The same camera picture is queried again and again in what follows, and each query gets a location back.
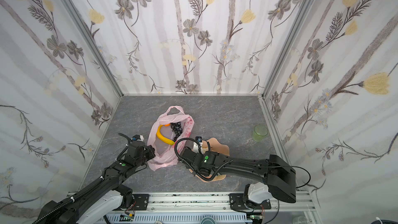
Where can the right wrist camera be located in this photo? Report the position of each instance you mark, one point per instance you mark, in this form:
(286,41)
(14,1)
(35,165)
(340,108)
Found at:
(197,146)

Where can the dark fake grape bunch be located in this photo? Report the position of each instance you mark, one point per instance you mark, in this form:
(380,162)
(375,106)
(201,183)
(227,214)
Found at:
(177,130)

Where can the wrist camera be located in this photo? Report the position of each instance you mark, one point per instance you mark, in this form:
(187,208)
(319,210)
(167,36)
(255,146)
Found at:
(197,146)
(139,138)

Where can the yellow fake banana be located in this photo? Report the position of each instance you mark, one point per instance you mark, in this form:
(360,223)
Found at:
(162,138)

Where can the pink scalloped bowl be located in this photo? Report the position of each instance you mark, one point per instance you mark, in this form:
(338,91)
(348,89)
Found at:
(216,147)

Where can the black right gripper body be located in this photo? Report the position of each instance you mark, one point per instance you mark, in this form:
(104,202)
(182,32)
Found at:
(185,153)

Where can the green translucent cup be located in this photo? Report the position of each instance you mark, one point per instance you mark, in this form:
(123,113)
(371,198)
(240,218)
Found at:
(260,132)

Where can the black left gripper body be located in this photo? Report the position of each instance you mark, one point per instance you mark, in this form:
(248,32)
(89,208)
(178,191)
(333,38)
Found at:
(147,151)

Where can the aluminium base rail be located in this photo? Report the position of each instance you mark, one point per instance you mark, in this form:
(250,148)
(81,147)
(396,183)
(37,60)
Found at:
(192,207)

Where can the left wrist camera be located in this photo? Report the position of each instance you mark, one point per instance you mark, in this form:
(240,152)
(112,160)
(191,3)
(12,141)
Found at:
(139,138)

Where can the pink plastic bag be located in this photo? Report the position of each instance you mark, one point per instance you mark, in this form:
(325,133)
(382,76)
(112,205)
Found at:
(170,127)

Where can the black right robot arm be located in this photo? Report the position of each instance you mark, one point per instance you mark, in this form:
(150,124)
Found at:
(280,180)

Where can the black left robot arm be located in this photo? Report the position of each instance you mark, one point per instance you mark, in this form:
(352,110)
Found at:
(104,194)

